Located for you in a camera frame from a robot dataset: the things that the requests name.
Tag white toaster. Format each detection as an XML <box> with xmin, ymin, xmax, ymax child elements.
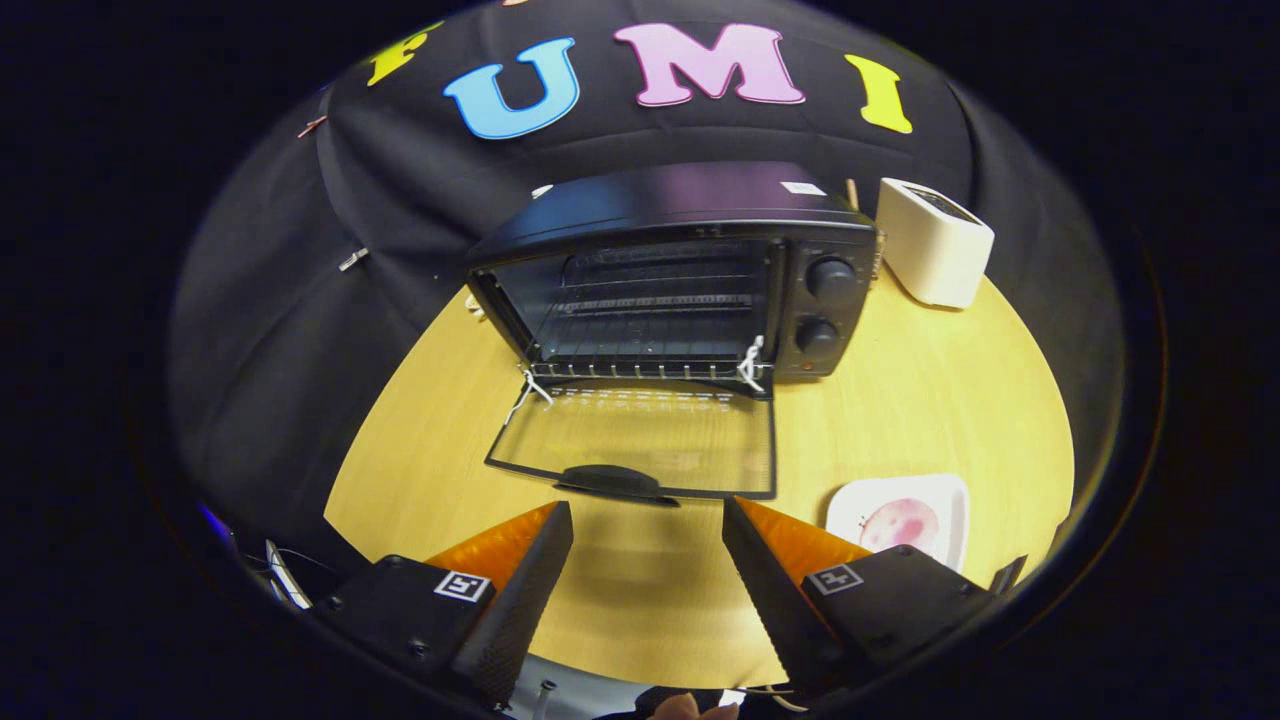
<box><xmin>877</xmin><ymin>178</ymin><xmax>996</xmax><ymax>309</ymax></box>

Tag pink round food slice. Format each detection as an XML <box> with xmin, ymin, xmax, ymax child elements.
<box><xmin>860</xmin><ymin>498</ymin><xmax>942</xmax><ymax>556</ymax></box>

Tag wire oven rack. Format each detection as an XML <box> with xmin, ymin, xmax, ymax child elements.
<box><xmin>525</xmin><ymin>295</ymin><xmax>773</xmax><ymax>387</ymax></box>

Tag white curved object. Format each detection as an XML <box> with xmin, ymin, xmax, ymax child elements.
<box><xmin>264</xmin><ymin>540</ymin><xmax>313</xmax><ymax>611</ymax></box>

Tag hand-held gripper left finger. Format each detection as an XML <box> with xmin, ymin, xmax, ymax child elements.
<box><xmin>310</xmin><ymin>502</ymin><xmax>575</xmax><ymax>707</ymax></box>

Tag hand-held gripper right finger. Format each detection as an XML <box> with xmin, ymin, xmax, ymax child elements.
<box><xmin>721</xmin><ymin>497</ymin><xmax>1001</xmax><ymax>698</ymax></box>

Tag black toaster oven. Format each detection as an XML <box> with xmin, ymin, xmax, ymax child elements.
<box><xmin>465</xmin><ymin>162</ymin><xmax>881</xmax><ymax>506</ymax></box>

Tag white square plate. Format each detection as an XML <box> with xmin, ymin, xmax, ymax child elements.
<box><xmin>826</xmin><ymin>474</ymin><xmax>971</xmax><ymax>573</ymax></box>

